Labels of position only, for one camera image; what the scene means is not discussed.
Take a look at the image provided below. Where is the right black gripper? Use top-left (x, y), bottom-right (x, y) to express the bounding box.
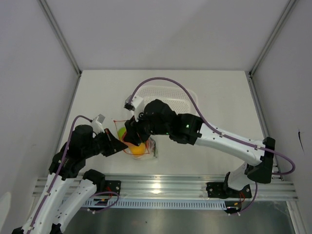
top-left (125, 107), bottom-right (171, 146)

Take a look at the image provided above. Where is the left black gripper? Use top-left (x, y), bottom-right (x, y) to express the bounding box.
top-left (83, 128), bottom-right (128, 158)

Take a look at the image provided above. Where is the orange fruit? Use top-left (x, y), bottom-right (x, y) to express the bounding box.
top-left (128, 143), bottom-right (146, 156)

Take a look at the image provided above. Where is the green apple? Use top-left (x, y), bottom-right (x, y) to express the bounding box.
top-left (117, 127), bottom-right (126, 140)

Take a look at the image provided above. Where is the clear orange zip top bag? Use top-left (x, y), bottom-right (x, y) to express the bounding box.
top-left (113, 120), bottom-right (158, 160)

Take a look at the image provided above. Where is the green leafy vegetable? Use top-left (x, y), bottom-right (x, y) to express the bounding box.
top-left (151, 141), bottom-right (158, 158)

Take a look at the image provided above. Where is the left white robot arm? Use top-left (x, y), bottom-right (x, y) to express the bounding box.
top-left (12, 125), bottom-right (127, 234)

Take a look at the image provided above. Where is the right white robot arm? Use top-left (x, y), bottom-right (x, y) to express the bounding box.
top-left (124, 99), bottom-right (275, 197)

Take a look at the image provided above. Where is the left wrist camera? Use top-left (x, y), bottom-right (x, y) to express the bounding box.
top-left (90, 114), bottom-right (105, 134)

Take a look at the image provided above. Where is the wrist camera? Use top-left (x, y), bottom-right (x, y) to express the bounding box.
top-left (124, 95), bottom-right (145, 122)
top-left (90, 114), bottom-right (105, 134)

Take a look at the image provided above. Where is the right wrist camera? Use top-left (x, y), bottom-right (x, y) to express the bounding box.
top-left (124, 95), bottom-right (145, 122)

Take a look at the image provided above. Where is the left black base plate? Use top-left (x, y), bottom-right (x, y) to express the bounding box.
top-left (104, 180), bottom-right (121, 195)

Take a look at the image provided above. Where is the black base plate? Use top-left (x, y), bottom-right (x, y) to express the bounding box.
top-left (206, 182), bottom-right (252, 199)
top-left (104, 180), bottom-right (121, 195)

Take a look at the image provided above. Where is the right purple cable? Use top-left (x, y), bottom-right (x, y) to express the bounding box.
top-left (129, 77), bottom-right (296, 215)

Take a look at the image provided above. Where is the aluminium rail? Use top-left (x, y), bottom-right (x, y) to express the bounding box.
top-left (33, 174), bottom-right (299, 202)

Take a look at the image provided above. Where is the slotted cable duct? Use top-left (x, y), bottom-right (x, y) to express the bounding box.
top-left (82, 198), bottom-right (226, 210)

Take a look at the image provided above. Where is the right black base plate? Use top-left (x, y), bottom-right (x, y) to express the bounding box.
top-left (206, 182), bottom-right (252, 199)

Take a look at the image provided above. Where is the left aluminium frame post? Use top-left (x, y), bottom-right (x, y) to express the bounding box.
top-left (37, 0), bottom-right (82, 76)

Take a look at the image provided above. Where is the aluminium frame post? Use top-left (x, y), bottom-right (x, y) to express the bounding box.
top-left (249, 0), bottom-right (299, 78)
top-left (37, 0), bottom-right (82, 76)

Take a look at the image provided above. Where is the right aluminium frame post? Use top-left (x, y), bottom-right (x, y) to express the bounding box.
top-left (249, 0), bottom-right (299, 78)

